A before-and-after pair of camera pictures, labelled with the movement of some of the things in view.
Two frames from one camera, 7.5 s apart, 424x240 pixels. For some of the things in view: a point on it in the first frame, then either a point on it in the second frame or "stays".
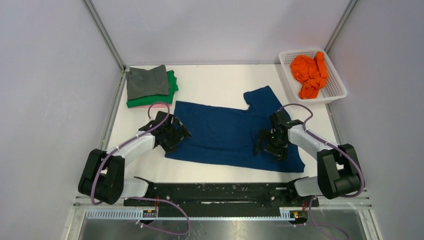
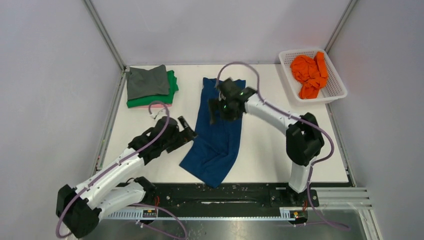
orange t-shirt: (311, 73) stays
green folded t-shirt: (159, 99) stays
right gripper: (280, 154) → (214, 104)
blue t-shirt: (228, 133) → (212, 158)
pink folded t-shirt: (156, 106) stays
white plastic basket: (333, 88) stays
